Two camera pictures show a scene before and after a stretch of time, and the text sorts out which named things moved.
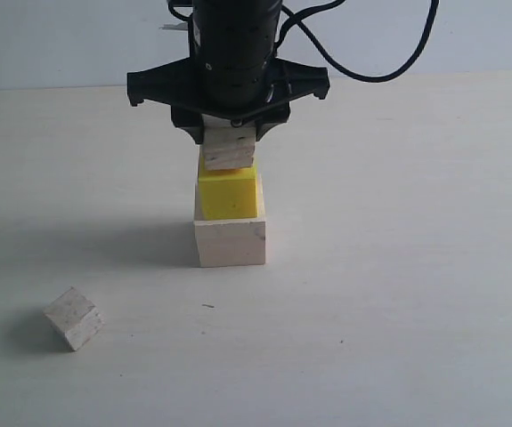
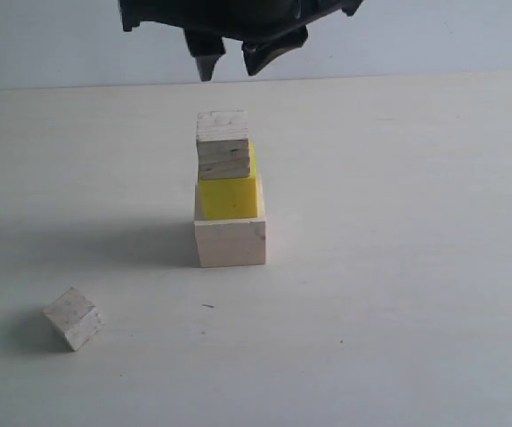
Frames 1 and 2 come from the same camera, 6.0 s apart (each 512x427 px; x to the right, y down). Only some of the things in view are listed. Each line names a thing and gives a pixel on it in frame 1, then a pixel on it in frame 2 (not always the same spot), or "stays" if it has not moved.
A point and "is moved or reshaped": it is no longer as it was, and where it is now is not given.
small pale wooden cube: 76,318 stays
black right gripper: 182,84 -> 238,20
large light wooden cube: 231,241 stays
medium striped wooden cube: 227,146 is moved or reshaped
